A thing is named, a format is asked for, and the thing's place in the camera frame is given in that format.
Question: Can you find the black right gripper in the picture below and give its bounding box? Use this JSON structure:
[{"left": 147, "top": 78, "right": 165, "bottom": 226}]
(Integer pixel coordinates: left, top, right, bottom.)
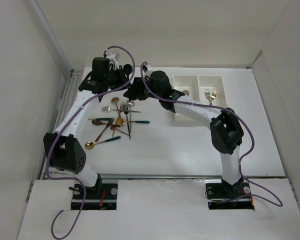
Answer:
[{"left": 122, "top": 77, "right": 162, "bottom": 101}]

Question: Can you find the rose gold spoon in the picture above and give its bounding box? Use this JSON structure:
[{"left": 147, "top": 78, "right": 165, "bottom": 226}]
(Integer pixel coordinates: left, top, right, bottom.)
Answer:
[{"left": 110, "top": 126, "right": 129, "bottom": 137}]

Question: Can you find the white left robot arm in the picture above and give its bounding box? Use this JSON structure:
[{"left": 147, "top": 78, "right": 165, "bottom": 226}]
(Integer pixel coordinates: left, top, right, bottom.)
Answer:
[{"left": 43, "top": 53, "right": 135, "bottom": 199}]

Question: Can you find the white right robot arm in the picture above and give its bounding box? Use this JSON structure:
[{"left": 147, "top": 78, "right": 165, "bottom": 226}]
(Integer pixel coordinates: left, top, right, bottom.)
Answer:
[{"left": 123, "top": 70, "right": 244, "bottom": 197}]

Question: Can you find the rose gold fork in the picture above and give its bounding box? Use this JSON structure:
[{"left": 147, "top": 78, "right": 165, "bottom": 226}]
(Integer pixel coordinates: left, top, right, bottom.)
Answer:
[{"left": 111, "top": 97, "right": 122, "bottom": 122}]

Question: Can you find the white plastic spoon bin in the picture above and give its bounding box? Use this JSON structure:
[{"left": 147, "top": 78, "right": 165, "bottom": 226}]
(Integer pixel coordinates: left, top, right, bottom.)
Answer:
[{"left": 173, "top": 74, "right": 201, "bottom": 122}]

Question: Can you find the copper brown fork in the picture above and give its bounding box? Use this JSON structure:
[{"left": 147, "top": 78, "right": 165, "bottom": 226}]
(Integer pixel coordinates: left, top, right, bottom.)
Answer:
[{"left": 95, "top": 117, "right": 115, "bottom": 143}]

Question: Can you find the white plastic fork bin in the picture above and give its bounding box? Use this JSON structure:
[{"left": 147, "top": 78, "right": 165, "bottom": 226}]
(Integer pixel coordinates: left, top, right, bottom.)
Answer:
[{"left": 198, "top": 75, "right": 228, "bottom": 108}]

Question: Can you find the aluminium side rail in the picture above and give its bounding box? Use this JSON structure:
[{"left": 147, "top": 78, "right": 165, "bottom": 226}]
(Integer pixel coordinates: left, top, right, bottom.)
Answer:
[{"left": 39, "top": 68, "right": 85, "bottom": 180}]

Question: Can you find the black handled silver fork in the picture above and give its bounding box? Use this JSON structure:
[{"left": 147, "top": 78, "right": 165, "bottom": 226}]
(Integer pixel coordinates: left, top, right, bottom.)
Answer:
[{"left": 120, "top": 101, "right": 131, "bottom": 139}]

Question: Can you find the green handled gold fork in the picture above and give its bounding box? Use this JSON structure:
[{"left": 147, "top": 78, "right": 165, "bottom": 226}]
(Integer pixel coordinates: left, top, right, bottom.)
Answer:
[{"left": 88, "top": 117, "right": 112, "bottom": 121}]

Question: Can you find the green handled gold spoon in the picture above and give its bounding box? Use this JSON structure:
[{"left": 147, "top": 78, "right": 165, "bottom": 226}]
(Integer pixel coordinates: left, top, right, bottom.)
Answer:
[{"left": 84, "top": 136, "right": 121, "bottom": 150}]

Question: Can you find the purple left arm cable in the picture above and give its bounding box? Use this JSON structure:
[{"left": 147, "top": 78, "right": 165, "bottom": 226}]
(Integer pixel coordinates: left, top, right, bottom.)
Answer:
[{"left": 46, "top": 45, "right": 136, "bottom": 238}]

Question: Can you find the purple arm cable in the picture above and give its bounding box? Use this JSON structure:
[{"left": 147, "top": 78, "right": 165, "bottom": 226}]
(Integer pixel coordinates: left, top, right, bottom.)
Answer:
[
  {"left": 46, "top": 45, "right": 136, "bottom": 238},
  {"left": 140, "top": 61, "right": 283, "bottom": 208}
]

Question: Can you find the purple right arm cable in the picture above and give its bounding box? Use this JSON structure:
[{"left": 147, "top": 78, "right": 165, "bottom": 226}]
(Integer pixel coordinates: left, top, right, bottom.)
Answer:
[{"left": 140, "top": 61, "right": 283, "bottom": 208}]

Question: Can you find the aluminium front rail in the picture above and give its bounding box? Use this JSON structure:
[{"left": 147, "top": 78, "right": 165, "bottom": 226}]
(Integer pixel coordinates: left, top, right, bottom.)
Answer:
[{"left": 41, "top": 173, "right": 295, "bottom": 181}]

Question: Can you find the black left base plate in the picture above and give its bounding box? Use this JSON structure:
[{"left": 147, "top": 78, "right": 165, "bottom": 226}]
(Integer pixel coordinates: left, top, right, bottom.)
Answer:
[{"left": 68, "top": 182, "right": 118, "bottom": 211}]

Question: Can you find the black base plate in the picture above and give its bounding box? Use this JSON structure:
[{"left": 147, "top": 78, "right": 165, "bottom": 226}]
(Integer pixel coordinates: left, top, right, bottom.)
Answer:
[
  {"left": 68, "top": 182, "right": 118, "bottom": 211},
  {"left": 205, "top": 180, "right": 255, "bottom": 210}
]

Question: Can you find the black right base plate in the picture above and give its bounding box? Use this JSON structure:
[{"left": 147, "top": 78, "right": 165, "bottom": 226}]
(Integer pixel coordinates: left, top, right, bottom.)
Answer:
[{"left": 205, "top": 180, "right": 255, "bottom": 210}]

